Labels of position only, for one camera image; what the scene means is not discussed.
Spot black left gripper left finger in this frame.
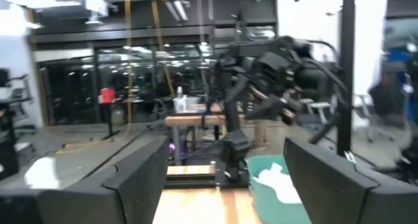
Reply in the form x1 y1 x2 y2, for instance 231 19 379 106
0 135 174 224

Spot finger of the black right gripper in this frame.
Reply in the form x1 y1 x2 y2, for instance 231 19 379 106
224 75 251 104
248 95 297 120

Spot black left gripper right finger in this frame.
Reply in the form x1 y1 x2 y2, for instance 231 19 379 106
283 137 418 224

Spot white cloth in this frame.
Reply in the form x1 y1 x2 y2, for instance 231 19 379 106
257 162 303 204

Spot clear plastic containers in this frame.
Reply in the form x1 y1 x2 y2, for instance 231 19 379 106
172 86 201 114

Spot wooden table with grey legs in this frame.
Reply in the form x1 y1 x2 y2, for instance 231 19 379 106
164 114 246 166

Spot teal plastic tub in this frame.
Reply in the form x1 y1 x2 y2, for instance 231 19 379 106
246 154 313 224

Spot red box on stand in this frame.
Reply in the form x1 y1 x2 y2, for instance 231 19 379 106
99 88 117 104

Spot black office chair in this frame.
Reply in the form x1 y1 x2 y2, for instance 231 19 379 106
354 83 411 143

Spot yellow hanging cable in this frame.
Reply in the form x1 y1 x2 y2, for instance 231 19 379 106
55 0 135 155

